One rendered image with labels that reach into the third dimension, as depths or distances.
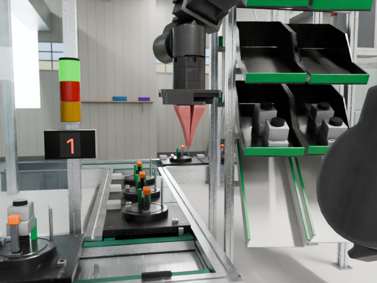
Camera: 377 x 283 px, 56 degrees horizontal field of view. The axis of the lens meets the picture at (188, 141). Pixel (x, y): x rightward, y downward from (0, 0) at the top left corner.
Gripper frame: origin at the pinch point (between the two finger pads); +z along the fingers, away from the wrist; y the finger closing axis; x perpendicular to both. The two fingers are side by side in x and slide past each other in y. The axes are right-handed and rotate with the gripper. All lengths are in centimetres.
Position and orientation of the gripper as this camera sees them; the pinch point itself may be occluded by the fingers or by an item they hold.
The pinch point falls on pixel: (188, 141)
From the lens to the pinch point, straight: 63.1
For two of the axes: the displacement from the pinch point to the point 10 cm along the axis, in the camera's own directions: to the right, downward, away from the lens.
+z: -0.1, 9.9, 1.3
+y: -9.9, 0.1, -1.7
